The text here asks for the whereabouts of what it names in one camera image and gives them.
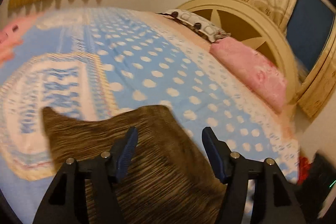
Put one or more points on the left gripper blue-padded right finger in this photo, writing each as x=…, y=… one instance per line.
x=274, y=200

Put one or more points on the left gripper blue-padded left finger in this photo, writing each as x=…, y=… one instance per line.
x=65, y=199

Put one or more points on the brown knitted sweater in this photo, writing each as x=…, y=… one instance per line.
x=169, y=179

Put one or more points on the pink folded quilt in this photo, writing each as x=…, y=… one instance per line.
x=253, y=69

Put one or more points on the pink and blue patterned blanket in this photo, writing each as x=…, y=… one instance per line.
x=93, y=64

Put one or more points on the dark framed window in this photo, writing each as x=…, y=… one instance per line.
x=308, y=30

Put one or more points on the cream wooden headboard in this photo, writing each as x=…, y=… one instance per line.
x=250, y=26

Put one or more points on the white patterned pillow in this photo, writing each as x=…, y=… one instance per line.
x=198, y=24

